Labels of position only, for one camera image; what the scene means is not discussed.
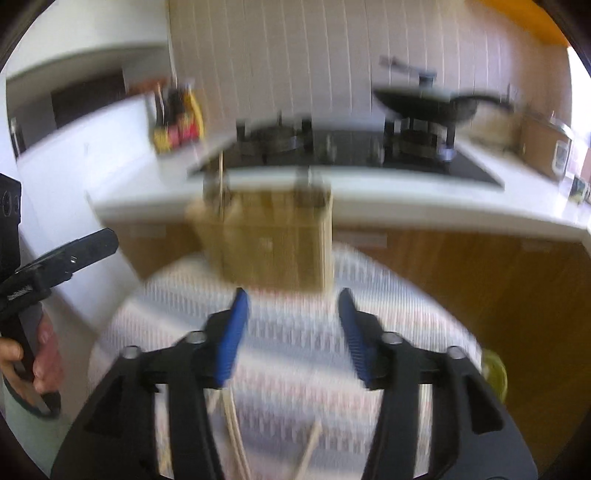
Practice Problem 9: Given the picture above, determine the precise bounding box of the sauce bottles group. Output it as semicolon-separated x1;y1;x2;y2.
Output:
152;83;204;155

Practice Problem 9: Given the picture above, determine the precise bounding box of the brown rice cooker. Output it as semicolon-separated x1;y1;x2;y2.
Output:
518;110;574;183

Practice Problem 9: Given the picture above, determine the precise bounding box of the black frying pan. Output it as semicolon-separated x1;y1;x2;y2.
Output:
372;56;515;127

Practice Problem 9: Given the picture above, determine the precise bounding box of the person's left hand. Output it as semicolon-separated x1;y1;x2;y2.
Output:
1;313;64;404

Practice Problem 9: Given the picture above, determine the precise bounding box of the striped woven table mat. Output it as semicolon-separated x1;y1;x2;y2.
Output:
88;244;482;479

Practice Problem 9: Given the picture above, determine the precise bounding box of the black gas stove top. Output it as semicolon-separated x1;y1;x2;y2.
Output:
188;117;503;189

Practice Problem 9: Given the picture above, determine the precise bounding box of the beige slatted utensil holder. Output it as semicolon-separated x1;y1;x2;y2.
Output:
185;181;334;293

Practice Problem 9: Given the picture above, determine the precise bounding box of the pale wooden chopstick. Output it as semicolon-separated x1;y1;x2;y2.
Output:
225;387;254;480
293;419;322;480
220;387;246;480

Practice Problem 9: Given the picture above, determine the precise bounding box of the chopstick standing in holder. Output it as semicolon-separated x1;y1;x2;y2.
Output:
217;151;225;209

